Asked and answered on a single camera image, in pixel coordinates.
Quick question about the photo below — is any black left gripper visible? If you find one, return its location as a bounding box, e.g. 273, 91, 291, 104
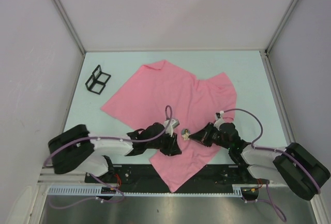
146, 129, 182, 156

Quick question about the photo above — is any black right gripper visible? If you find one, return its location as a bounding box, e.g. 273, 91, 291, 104
189, 122, 231, 150

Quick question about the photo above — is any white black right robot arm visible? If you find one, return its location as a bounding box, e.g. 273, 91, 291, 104
189, 123, 330, 201

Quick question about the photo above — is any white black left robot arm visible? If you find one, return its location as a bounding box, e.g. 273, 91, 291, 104
46, 119, 182, 183

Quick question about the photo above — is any round portrait pin badge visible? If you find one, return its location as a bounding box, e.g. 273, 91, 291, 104
182, 129, 190, 135

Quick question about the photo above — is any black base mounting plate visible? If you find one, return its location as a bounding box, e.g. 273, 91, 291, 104
99, 164, 267, 193

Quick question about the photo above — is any pink t-shirt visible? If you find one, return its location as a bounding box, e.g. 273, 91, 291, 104
101, 61, 237, 192

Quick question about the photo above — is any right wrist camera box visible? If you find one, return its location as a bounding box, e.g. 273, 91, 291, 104
214, 111, 225, 130

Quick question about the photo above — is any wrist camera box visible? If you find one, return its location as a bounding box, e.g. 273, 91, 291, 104
214, 111, 225, 130
163, 118, 179, 136

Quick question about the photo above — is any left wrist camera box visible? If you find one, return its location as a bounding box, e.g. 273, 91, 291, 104
163, 118, 179, 136

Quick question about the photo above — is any white slotted cable duct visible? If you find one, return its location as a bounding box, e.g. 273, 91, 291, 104
47, 185, 252, 198

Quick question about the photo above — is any black wire frame box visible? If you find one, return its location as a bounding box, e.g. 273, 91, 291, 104
85, 65, 111, 95

